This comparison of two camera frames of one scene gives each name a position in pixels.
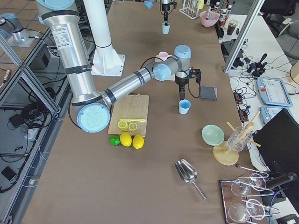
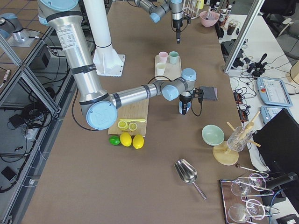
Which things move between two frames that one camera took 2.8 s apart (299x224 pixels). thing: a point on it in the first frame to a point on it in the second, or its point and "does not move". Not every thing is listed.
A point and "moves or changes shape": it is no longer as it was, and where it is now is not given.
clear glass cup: [238, 139] does not move
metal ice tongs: [207, 18] does not move
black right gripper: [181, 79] to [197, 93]
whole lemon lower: [125, 139] does not move
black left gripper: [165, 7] to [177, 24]
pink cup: [163, 54] does not move
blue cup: [184, 105] does not move
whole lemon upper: [138, 141] does not move
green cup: [166, 28] moves or changes shape
